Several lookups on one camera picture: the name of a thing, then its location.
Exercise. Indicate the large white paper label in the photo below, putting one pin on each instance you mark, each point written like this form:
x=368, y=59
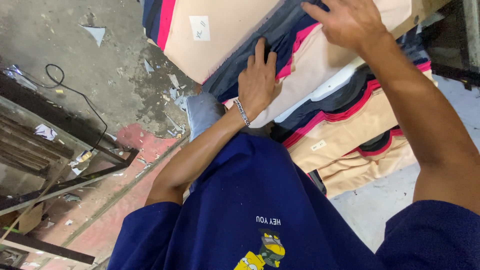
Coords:
x=199, y=28

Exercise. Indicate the navy printed t-shirt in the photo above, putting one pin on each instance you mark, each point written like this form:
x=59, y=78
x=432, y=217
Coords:
x=255, y=202

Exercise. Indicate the cardboard piece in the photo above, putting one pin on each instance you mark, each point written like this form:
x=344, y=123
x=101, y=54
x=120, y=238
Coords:
x=30, y=219

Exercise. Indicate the clear plastic wrap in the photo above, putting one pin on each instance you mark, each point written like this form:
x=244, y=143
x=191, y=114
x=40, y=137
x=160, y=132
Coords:
x=18, y=77

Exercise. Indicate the scattered grey fabric scraps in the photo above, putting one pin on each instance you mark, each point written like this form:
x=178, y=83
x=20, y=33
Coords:
x=174, y=93

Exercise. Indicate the metal frame rack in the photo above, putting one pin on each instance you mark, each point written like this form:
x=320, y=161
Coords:
x=33, y=150

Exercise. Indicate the dark grey fabric pieces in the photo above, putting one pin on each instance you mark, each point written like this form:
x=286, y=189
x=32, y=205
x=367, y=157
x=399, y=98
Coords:
x=240, y=67

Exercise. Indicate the yellow plug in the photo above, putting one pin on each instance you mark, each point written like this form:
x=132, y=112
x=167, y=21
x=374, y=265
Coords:
x=86, y=156

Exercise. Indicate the small white paper label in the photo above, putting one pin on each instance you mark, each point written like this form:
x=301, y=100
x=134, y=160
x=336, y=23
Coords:
x=318, y=145

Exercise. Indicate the dark wooden beam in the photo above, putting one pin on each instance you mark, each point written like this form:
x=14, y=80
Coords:
x=48, y=247

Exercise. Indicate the crumpled white paper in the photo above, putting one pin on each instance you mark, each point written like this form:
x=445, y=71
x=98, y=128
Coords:
x=45, y=132

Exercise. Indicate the grey trouser leg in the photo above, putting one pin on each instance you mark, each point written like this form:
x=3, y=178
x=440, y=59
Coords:
x=202, y=112

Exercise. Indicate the beige pink navy fabric stack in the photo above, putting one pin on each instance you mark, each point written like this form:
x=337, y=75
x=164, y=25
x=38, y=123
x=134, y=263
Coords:
x=318, y=71

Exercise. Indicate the triangular grey fabric scrap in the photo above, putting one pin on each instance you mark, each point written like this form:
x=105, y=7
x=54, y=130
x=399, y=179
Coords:
x=95, y=33

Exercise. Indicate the white panel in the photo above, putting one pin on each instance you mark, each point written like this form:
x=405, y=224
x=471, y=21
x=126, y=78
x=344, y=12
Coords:
x=330, y=88

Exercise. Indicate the beige fabric stack, small label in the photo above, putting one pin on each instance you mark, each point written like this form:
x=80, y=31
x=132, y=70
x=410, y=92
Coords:
x=348, y=131

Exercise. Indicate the dark metal table frame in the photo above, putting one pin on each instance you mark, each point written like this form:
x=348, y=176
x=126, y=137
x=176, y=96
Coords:
x=453, y=41

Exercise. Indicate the person's left hand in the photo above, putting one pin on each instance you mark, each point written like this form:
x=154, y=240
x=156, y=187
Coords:
x=258, y=88

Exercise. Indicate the person's right hand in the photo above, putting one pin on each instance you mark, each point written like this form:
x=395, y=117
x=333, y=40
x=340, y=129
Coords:
x=352, y=26

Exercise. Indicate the beige fabric stack, large label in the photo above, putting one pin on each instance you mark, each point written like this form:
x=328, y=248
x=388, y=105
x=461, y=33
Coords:
x=225, y=41

